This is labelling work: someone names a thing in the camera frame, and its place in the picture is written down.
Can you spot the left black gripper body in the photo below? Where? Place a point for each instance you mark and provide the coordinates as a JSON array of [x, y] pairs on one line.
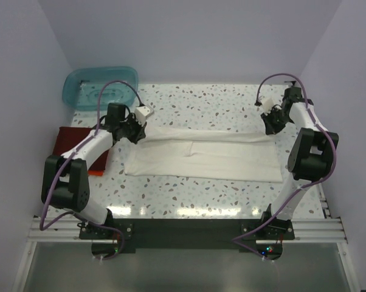
[[132, 129]]

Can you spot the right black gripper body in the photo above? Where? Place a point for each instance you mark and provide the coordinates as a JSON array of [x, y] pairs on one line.
[[276, 116]]

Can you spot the white t shirt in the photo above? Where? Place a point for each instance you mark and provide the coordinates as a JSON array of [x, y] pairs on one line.
[[210, 154]]

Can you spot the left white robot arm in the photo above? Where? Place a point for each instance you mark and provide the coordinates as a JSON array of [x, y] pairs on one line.
[[66, 180]]

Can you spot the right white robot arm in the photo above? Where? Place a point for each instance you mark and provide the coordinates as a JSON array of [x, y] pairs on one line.
[[311, 159]]

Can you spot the teal plastic bin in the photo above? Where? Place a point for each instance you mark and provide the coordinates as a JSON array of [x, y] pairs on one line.
[[89, 89]]

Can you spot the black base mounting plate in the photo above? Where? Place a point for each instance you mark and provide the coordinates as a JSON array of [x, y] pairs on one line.
[[129, 235]]

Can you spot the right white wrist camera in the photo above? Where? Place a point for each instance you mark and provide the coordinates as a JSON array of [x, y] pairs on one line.
[[266, 103]]

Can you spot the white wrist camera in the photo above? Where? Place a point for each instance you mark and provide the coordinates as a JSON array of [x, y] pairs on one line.
[[266, 103], [142, 113]]

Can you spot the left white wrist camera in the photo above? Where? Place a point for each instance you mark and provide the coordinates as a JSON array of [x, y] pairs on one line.
[[142, 113]]

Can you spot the aluminium extrusion rail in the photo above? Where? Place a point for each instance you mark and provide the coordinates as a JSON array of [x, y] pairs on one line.
[[305, 231]]

